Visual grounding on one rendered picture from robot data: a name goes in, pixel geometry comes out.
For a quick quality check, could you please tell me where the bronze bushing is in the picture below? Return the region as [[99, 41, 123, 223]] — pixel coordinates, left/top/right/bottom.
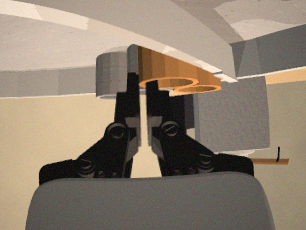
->
[[174, 67, 221, 93], [138, 46, 199, 89]]

